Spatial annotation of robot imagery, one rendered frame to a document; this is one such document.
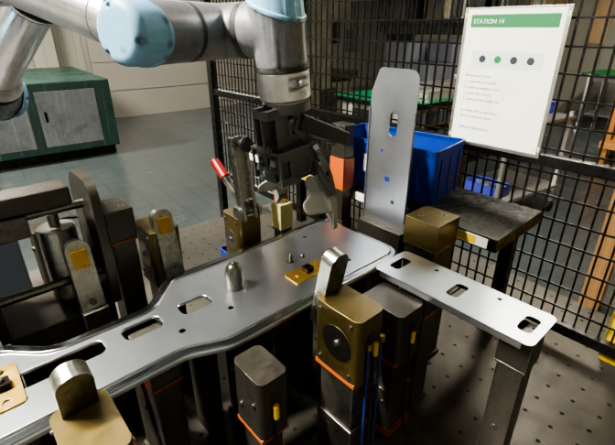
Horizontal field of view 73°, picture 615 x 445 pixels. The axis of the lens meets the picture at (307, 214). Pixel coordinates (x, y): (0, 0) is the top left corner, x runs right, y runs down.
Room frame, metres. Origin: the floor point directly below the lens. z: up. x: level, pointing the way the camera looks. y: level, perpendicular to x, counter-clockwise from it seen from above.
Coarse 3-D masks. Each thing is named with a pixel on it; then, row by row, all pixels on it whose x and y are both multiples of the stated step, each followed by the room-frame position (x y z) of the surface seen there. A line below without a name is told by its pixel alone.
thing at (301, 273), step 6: (306, 264) 0.66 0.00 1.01; (312, 264) 0.68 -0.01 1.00; (318, 264) 0.68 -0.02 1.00; (294, 270) 0.66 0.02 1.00; (300, 270) 0.66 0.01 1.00; (306, 270) 0.65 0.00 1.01; (312, 270) 0.65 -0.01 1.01; (288, 276) 0.64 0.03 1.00; (294, 276) 0.64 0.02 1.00; (300, 276) 0.64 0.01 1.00; (306, 276) 0.64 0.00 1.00; (312, 276) 0.64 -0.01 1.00; (294, 282) 0.62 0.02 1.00; (300, 282) 0.62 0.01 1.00
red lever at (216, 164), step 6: (210, 162) 0.88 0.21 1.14; (216, 162) 0.87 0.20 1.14; (216, 168) 0.86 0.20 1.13; (222, 168) 0.86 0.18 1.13; (222, 174) 0.85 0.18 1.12; (228, 174) 0.86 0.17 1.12; (222, 180) 0.85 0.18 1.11; (228, 180) 0.84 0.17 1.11; (228, 186) 0.84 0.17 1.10; (234, 192) 0.82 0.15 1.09; (234, 198) 0.82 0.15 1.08; (246, 204) 0.80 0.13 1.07; (246, 210) 0.79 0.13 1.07; (252, 210) 0.79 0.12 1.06
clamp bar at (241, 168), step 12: (228, 144) 0.81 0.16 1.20; (240, 144) 0.78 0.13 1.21; (252, 144) 0.79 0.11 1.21; (240, 156) 0.81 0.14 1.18; (240, 168) 0.81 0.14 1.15; (240, 180) 0.79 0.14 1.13; (252, 180) 0.81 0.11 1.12; (240, 192) 0.78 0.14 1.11; (252, 192) 0.80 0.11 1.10; (240, 204) 0.79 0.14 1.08; (252, 204) 0.80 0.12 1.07
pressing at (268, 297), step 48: (288, 240) 0.78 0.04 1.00; (336, 240) 0.78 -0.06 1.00; (192, 288) 0.60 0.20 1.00; (288, 288) 0.60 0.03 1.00; (96, 336) 0.48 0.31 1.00; (144, 336) 0.48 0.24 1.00; (192, 336) 0.48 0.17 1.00; (240, 336) 0.48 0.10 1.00; (48, 384) 0.39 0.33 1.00; (96, 384) 0.39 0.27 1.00; (0, 432) 0.32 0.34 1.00; (48, 432) 0.33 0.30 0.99
